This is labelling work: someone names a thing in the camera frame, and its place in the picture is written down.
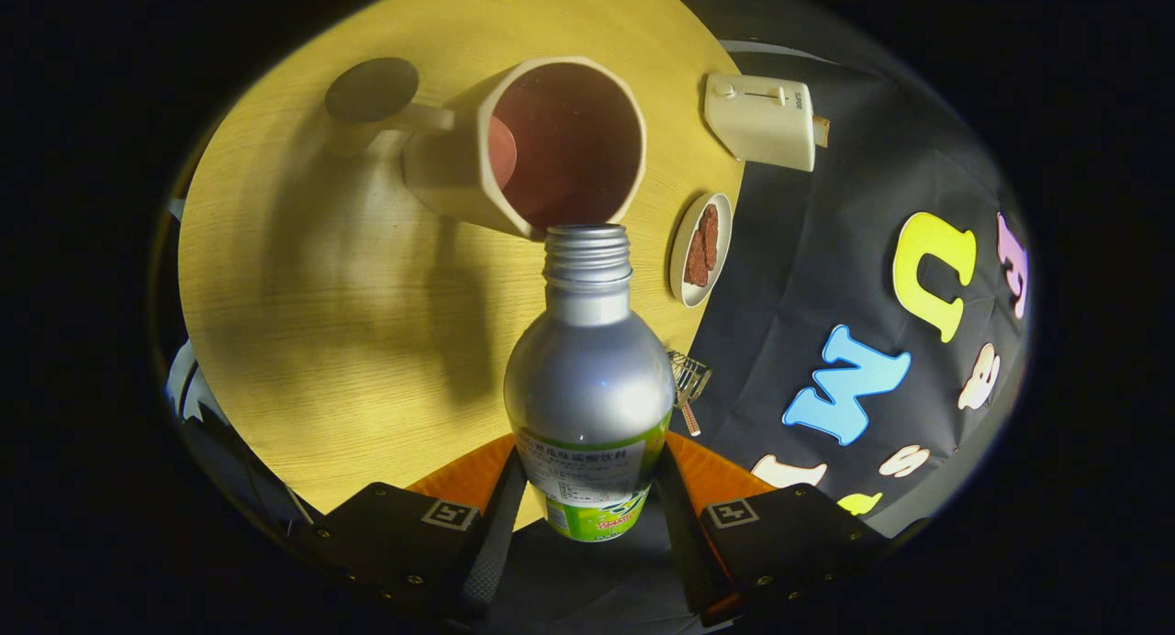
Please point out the white toaster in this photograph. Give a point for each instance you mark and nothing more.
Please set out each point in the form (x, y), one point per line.
(757, 121)

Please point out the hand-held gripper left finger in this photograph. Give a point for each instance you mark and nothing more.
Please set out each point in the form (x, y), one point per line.
(496, 543)

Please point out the brown meat slices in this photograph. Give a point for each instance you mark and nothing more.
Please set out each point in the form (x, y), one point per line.
(702, 250)

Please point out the wooden table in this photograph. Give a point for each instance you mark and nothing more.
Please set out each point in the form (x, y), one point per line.
(321, 341)

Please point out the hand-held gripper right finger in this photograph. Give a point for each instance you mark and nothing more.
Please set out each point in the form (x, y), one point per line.
(684, 534)

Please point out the striped stick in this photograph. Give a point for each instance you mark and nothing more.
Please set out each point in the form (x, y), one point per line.
(690, 419)

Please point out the toast slice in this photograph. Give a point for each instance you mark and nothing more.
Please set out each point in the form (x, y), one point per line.
(822, 130)

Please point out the silver juice bottle green label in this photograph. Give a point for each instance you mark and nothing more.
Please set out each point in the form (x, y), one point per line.
(587, 378)

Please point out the small white plate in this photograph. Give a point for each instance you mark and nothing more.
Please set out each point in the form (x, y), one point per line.
(723, 222)

